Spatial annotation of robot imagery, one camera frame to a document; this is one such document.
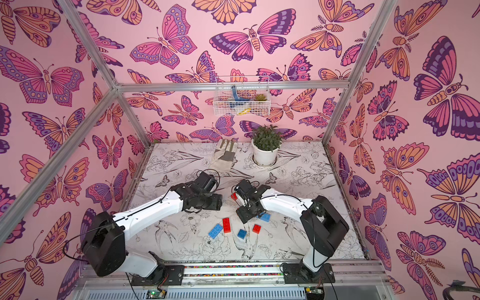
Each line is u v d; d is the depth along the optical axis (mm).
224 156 1130
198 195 628
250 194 674
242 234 833
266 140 973
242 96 947
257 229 838
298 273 647
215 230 835
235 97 942
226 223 858
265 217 926
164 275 673
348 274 746
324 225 450
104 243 418
